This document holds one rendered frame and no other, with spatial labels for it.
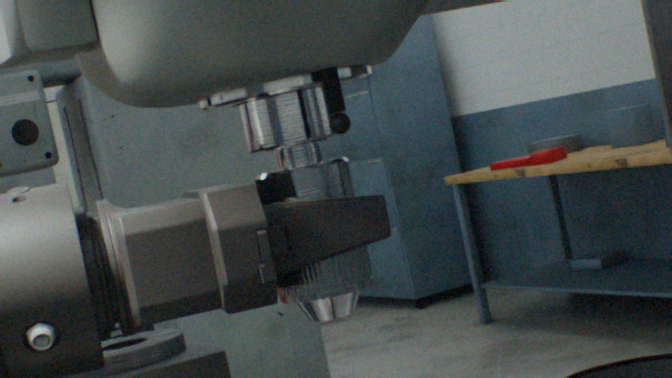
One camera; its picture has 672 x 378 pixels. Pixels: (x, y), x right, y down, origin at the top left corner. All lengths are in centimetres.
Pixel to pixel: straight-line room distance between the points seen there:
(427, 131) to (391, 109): 30
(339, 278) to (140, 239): 10
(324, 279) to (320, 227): 3
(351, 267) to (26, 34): 18
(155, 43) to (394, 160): 734
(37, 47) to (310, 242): 15
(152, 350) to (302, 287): 31
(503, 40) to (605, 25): 97
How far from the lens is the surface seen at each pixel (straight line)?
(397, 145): 785
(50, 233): 53
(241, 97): 54
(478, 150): 808
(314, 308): 57
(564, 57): 721
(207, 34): 50
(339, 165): 56
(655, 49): 91
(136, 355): 85
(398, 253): 791
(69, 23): 53
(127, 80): 53
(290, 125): 56
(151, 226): 53
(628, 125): 636
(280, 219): 54
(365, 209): 55
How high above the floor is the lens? 128
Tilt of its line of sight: 3 degrees down
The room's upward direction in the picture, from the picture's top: 12 degrees counter-clockwise
